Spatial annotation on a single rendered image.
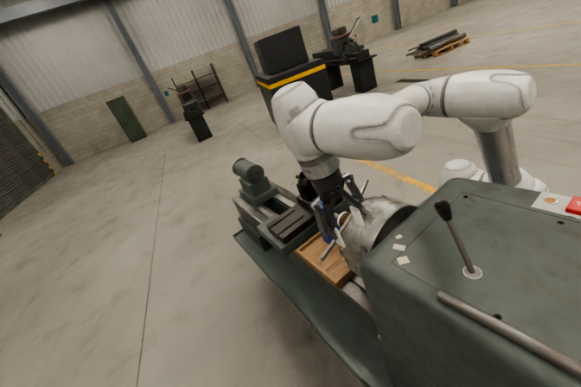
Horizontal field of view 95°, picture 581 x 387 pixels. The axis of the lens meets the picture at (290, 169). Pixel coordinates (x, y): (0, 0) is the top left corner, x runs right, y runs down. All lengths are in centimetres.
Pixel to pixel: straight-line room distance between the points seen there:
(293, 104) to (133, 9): 1463
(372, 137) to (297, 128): 16
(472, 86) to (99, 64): 1468
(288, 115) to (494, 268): 56
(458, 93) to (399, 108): 52
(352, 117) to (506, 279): 49
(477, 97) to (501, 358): 61
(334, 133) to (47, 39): 1523
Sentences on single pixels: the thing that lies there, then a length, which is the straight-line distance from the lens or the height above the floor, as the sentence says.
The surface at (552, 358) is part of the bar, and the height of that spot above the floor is 127.
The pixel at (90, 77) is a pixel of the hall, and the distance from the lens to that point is 1513.
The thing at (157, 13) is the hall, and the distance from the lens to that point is 1497.
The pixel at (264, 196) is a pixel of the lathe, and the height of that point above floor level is 91.
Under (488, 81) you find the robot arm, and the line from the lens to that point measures 92.
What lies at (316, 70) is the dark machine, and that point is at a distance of 567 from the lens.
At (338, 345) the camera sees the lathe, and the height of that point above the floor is 54.
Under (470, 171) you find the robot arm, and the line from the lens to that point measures 144.
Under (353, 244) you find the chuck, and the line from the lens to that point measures 95.
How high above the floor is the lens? 183
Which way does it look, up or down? 25 degrees down
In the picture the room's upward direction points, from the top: 21 degrees counter-clockwise
